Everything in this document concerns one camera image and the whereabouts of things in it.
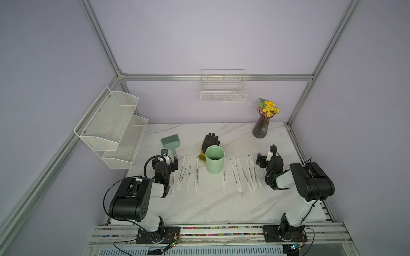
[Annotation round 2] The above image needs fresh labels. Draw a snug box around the straw eighteenth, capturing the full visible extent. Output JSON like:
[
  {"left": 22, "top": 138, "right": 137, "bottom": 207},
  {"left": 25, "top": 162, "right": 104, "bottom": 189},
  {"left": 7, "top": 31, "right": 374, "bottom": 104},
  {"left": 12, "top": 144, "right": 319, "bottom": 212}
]
[{"left": 180, "top": 157, "right": 191, "bottom": 188}]

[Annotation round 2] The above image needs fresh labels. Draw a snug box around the straw thirteenth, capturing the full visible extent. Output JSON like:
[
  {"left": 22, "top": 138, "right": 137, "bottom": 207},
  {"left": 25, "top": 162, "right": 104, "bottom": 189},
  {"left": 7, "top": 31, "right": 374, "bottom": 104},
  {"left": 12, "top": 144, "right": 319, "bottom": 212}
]
[{"left": 195, "top": 157, "right": 199, "bottom": 194}]

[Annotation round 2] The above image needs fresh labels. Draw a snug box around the straw seventeenth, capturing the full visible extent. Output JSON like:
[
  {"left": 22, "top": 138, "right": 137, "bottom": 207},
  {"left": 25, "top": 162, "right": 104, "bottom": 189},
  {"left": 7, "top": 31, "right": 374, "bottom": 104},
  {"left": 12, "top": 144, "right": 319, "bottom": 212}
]
[{"left": 169, "top": 172, "right": 175, "bottom": 195}]

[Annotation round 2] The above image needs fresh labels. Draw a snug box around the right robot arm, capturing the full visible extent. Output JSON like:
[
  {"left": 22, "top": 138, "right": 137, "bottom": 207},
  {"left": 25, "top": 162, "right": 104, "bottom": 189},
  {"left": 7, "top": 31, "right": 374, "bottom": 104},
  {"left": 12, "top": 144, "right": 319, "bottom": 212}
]
[{"left": 256, "top": 153, "right": 335, "bottom": 242}]

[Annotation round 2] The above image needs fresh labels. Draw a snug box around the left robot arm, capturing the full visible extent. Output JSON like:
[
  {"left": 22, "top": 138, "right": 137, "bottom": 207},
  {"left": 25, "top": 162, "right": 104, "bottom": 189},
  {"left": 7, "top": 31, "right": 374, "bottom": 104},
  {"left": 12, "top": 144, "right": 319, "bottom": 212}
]
[{"left": 104, "top": 154, "right": 179, "bottom": 244}]

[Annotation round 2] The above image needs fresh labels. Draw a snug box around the green storage cup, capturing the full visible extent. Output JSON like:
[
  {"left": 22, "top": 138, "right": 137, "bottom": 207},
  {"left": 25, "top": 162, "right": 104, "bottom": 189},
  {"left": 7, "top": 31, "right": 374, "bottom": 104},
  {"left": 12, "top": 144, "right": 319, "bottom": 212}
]
[{"left": 205, "top": 145, "right": 225, "bottom": 175}]

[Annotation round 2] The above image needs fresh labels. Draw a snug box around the green hand brush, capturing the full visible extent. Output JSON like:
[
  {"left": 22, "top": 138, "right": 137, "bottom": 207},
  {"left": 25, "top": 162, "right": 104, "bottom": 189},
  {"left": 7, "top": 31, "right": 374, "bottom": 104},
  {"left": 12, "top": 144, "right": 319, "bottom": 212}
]
[{"left": 161, "top": 134, "right": 180, "bottom": 157}]

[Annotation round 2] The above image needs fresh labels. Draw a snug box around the purple glass vase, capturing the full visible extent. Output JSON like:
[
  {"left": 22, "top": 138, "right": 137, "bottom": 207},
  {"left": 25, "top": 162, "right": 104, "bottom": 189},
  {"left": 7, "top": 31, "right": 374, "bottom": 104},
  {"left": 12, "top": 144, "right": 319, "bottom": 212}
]
[{"left": 252, "top": 113, "right": 272, "bottom": 139}]

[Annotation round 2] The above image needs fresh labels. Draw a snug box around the black yellow work glove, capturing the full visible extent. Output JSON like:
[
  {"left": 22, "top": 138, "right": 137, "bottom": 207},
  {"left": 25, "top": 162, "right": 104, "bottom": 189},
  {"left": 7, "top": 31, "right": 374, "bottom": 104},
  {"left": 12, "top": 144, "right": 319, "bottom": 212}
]
[{"left": 198, "top": 133, "right": 220, "bottom": 162}]

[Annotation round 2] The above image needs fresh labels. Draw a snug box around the yellow flower bouquet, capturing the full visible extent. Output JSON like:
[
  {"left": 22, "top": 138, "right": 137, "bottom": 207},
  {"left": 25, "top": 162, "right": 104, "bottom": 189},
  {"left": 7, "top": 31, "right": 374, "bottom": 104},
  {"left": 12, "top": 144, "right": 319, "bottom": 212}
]
[{"left": 256, "top": 98, "right": 280, "bottom": 118}]

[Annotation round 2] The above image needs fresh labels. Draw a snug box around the white two-tier mesh shelf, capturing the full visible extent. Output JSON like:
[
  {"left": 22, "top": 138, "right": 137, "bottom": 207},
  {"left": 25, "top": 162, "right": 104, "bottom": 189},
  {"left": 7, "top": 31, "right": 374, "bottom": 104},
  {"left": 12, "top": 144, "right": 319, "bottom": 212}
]
[{"left": 74, "top": 87, "right": 148, "bottom": 169}]

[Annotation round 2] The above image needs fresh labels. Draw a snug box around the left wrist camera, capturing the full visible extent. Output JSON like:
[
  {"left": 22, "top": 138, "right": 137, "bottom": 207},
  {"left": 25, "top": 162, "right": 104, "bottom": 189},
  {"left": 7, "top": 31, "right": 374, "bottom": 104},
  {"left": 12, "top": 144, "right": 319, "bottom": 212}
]
[{"left": 161, "top": 149, "right": 171, "bottom": 164}]

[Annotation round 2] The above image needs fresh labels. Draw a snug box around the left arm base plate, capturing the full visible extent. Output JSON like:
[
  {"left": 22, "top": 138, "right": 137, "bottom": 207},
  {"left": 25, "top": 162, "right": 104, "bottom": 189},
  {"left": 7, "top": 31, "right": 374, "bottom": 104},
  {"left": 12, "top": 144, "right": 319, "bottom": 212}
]
[{"left": 136, "top": 226, "right": 181, "bottom": 244}]

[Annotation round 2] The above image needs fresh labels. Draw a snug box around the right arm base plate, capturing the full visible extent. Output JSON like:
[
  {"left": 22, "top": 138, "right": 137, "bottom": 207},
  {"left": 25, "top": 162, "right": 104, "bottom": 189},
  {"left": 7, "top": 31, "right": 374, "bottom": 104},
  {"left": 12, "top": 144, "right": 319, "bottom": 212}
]
[{"left": 262, "top": 225, "right": 308, "bottom": 243}]

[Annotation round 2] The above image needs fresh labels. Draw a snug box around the white wire wall basket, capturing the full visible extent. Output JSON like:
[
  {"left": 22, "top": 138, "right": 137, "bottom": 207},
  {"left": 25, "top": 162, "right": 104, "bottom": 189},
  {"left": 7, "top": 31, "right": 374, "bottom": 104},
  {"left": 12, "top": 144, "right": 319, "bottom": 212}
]
[{"left": 200, "top": 69, "right": 248, "bottom": 103}]

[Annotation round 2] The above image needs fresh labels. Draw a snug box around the aluminium front rail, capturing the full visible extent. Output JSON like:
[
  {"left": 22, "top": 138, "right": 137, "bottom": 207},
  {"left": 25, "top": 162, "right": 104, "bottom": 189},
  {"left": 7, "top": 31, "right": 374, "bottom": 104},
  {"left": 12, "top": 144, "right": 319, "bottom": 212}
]
[{"left": 89, "top": 222, "right": 353, "bottom": 247}]

